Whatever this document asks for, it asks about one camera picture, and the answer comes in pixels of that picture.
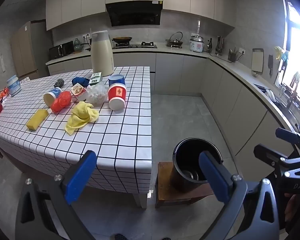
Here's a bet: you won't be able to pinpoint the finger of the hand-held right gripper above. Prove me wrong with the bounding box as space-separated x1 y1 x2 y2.
254 144 300 171
275 127 300 155

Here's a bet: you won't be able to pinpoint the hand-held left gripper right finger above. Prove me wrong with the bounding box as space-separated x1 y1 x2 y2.
199 151 283 240

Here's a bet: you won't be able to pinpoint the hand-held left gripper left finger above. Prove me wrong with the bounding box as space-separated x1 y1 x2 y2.
15 150 98 240

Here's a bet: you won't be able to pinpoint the black bucket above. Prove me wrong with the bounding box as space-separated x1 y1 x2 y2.
172 137 224 193

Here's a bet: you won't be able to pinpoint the yellow cloth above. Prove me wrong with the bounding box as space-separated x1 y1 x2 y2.
65 101 100 136

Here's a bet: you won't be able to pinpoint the yellow sponge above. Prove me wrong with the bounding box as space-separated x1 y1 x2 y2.
26 109 49 131

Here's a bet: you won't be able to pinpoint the white plastic bag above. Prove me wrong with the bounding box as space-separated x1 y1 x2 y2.
86 84 108 107

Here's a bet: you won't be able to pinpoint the white and blue cup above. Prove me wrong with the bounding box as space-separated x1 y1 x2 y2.
43 87 62 106

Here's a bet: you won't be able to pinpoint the orange and white carton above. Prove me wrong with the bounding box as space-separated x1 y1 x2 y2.
70 84 89 102

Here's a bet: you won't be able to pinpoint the red paper cup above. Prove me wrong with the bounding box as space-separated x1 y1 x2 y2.
107 83 127 111

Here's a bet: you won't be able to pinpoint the blue cloth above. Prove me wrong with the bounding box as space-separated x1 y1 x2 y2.
72 76 90 87

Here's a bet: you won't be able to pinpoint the green milk carton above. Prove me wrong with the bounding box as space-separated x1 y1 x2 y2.
89 72 103 85

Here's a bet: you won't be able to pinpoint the blue bowl with clear lid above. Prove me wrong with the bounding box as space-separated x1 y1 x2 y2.
108 74 126 87

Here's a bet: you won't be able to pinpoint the person's right hand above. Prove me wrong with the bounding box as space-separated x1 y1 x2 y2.
284 193 300 232

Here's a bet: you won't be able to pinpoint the steel kitchen faucet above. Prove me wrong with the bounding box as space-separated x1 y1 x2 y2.
280 79 300 110

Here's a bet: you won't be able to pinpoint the kitchen sink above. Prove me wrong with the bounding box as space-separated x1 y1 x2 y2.
255 84 300 123

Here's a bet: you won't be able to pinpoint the wooden stool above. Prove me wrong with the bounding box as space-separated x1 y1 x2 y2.
154 161 215 208

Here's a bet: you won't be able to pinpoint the green glove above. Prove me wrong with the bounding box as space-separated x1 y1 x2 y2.
290 71 300 88

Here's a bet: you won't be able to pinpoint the white checked tablecloth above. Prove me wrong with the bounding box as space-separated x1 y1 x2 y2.
0 66 153 194

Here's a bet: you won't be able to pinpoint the white cutting board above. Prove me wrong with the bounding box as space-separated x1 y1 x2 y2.
251 48 265 75

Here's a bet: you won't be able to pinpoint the dark utensil holder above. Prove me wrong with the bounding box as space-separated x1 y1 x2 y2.
227 48 240 62

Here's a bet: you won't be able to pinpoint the steel knife holder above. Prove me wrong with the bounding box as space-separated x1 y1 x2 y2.
216 36 225 55

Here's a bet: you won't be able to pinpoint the white and blue jar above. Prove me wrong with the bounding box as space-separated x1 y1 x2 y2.
6 75 22 97

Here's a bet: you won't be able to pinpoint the orange plastic bag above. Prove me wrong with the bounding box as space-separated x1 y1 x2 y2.
0 87 10 103

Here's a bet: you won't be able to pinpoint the cream thermos jug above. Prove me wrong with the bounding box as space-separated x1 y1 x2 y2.
90 30 115 77

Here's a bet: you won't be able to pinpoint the white rice cooker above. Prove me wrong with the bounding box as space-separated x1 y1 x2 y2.
189 35 205 53

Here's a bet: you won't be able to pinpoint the black microwave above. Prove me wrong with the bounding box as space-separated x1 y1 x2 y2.
49 41 74 60

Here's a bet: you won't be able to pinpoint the beige refrigerator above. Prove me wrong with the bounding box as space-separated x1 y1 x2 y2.
10 20 49 79

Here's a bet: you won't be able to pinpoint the steel kettle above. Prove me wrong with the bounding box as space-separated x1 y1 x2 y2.
165 32 184 48

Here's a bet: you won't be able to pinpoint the black gas stove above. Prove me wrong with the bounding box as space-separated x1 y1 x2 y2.
112 42 158 49

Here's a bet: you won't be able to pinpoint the black range hood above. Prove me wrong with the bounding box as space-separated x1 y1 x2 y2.
105 0 163 27

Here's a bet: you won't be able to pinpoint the beige wall cabinets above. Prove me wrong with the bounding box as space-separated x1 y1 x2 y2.
45 0 235 32

